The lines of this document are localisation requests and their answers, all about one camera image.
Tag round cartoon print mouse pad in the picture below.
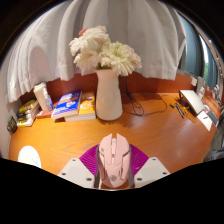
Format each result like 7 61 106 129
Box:
17 145 43 169

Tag black pen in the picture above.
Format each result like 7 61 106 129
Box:
169 101 186 120

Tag dark green mug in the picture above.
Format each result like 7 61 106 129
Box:
6 115 19 135

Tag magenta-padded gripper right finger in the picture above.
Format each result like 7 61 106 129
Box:
128 143 171 188

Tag red book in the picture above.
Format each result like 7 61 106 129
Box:
35 109 54 120

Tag black cable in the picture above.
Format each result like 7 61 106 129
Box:
121 75 169 117

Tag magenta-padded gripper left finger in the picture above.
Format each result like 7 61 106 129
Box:
57 144 101 190

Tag orange-yellow paperback book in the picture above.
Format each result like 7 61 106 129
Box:
64 91 97 123

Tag white artificial flower bouquet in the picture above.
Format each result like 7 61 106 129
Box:
68 25 143 77

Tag silver laptop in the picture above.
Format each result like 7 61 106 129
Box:
178 89 206 116

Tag pink computer mouse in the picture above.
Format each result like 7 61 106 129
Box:
97 132 132 191

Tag white ceramic vase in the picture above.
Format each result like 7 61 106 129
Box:
94 68 124 122

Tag black book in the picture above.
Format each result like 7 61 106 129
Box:
16 105 40 118
16 109 41 123

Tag white curtain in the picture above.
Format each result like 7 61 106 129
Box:
5 0 188 104

